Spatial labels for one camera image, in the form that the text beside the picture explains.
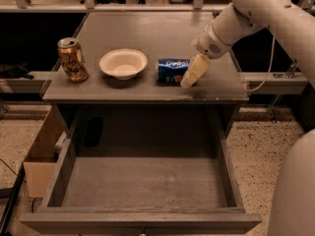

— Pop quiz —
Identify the black cloth on rail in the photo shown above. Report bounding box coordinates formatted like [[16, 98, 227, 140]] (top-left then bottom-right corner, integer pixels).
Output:
[[0, 63, 33, 80]]

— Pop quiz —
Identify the black cable on floor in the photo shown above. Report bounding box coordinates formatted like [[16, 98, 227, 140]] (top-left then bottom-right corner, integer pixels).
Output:
[[0, 157, 27, 184]]

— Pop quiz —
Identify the white cable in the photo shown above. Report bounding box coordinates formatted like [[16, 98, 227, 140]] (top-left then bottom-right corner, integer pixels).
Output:
[[245, 32, 277, 94]]

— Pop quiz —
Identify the gold beverage can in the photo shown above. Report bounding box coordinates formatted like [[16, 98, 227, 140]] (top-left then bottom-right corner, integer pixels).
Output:
[[57, 37, 89, 83]]

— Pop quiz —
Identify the cardboard box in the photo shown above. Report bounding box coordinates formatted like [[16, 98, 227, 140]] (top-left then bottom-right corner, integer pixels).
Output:
[[23, 108, 63, 198]]

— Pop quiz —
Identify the blue pepsi can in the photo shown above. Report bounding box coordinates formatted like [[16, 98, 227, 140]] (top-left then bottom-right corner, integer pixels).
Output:
[[157, 58, 190, 84]]

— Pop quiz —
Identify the white paper bowl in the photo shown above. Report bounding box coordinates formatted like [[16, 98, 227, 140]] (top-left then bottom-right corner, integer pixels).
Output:
[[99, 49, 148, 81]]

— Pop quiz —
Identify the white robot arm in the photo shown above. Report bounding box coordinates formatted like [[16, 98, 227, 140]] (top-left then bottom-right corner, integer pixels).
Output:
[[181, 0, 315, 236]]

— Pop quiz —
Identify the open grey top drawer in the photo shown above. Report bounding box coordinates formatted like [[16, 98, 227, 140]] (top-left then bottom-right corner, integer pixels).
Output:
[[19, 110, 263, 236]]

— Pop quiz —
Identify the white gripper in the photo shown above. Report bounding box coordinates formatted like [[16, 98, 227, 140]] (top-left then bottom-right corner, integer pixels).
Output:
[[180, 21, 233, 89]]

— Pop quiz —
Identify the grey cabinet with top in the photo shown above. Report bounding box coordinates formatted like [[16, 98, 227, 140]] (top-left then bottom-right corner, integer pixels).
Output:
[[43, 12, 248, 137]]

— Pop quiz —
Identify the metal frame rail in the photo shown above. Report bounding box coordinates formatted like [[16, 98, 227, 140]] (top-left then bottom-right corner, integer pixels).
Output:
[[1, 5, 310, 94]]

